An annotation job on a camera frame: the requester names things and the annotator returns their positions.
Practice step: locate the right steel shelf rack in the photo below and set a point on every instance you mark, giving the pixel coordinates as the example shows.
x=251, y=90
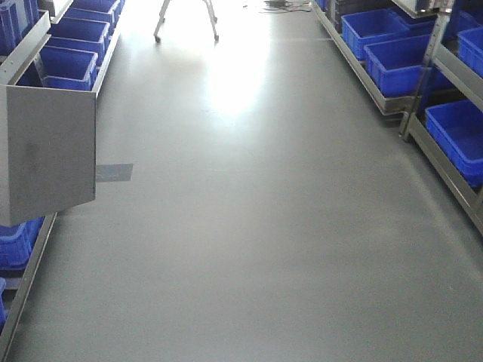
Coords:
x=416, y=60

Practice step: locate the left steel shelf rack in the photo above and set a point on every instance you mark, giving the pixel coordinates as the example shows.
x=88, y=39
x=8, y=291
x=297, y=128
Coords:
x=68, y=49

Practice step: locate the gray square hollow base block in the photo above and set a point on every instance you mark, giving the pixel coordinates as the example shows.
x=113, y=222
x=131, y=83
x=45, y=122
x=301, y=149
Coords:
x=48, y=151

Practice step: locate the steel shelf rack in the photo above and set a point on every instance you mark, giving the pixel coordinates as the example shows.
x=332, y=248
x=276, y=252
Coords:
x=416, y=60
x=68, y=49

